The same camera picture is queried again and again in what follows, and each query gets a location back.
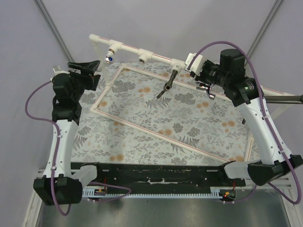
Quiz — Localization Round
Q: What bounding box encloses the white pipe frame red stripe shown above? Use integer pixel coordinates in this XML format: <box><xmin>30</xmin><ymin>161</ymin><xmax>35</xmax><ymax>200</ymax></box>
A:
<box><xmin>89</xmin><ymin>33</ymin><xmax>293</xmax><ymax>164</ymax></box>

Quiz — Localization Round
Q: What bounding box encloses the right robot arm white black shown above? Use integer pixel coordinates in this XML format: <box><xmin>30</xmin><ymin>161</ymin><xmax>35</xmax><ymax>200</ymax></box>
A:
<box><xmin>186</xmin><ymin>49</ymin><xmax>303</xmax><ymax>186</ymax></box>

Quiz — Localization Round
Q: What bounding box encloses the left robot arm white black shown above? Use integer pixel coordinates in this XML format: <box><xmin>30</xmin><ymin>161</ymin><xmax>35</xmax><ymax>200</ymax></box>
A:
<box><xmin>33</xmin><ymin>61</ymin><xmax>100</xmax><ymax>206</ymax></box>

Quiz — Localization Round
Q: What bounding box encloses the chrome faucet on mat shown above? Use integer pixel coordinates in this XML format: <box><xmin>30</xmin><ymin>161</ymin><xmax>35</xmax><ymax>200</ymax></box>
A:
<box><xmin>196</xmin><ymin>83</ymin><xmax>216</xmax><ymax>100</ymax></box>

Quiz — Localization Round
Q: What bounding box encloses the dark grey lever faucet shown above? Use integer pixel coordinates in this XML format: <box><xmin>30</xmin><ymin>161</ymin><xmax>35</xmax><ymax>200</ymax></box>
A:
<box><xmin>156</xmin><ymin>70</ymin><xmax>178</xmax><ymax>99</ymax></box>

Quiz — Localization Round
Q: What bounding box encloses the floral patterned table mat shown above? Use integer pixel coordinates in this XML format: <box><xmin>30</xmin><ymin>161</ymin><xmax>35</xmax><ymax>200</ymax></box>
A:
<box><xmin>72</xmin><ymin>63</ymin><xmax>260</xmax><ymax>165</ymax></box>

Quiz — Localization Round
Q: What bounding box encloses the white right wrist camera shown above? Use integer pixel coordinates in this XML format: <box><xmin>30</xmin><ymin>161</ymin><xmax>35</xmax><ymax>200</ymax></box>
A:
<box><xmin>185</xmin><ymin>53</ymin><xmax>206</xmax><ymax>75</ymax></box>

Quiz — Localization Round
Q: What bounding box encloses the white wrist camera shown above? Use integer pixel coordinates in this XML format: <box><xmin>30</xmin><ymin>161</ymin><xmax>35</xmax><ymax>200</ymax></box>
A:
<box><xmin>185</xmin><ymin>53</ymin><xmax>206</xmax><ymax>75</ymax></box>
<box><xmin>50</xmin><ymin>65</ymin><xmax>68</xmax><ymax>81</ymax></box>

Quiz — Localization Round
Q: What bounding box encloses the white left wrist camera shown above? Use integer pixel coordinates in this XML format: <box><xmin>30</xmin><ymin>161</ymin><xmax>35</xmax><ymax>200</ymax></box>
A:
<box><xmin>50</xmin><ymin>65</ymin><xmax>68</xmax><ymax>81</ymax></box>

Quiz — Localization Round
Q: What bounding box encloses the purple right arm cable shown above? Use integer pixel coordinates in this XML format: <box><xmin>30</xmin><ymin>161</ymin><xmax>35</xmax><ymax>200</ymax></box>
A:
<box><xmin>187</xmin><ymin>40</ymin><xmax>301</xmax><ymax>205</ymax></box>

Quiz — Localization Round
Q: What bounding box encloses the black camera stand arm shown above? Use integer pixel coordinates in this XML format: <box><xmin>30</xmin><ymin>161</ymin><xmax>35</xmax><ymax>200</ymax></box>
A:
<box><xmin>264</xmin><ymin>95</ymin><xmax>303</xmax><ymax>105</ymax></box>

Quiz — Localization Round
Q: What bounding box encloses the white slotted cable duct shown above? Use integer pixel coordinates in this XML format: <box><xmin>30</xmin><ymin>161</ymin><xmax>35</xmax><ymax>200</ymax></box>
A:
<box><xmin>82</xmin><ymin>187</ymin><xmax>223</xmax><ymax>199</ymax></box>

